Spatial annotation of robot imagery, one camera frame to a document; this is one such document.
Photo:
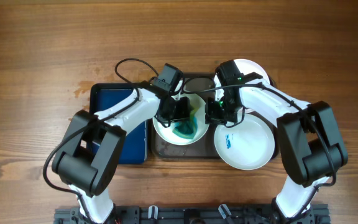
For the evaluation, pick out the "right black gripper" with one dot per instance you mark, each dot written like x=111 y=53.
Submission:
x=217 y=112

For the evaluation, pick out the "blue water tray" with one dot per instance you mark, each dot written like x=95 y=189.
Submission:
x=106 y=95

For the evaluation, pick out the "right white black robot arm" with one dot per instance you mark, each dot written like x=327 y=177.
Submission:
x=311 y=145

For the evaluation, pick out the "green yellow sponge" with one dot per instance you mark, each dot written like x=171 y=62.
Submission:
x=185 y=126

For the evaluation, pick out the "dark brown serving tray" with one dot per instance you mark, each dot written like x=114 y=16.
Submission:
x=201 y=149

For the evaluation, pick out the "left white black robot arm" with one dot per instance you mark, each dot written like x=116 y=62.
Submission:
x=88 y=155

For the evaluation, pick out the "white plate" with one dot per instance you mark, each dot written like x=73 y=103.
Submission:
x=246 y=66
x=247 y=146
x=198 y=111

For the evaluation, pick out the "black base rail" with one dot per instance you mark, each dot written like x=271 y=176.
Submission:
x=251 y=213

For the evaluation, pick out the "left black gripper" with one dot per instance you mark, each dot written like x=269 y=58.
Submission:
x=186 y=106

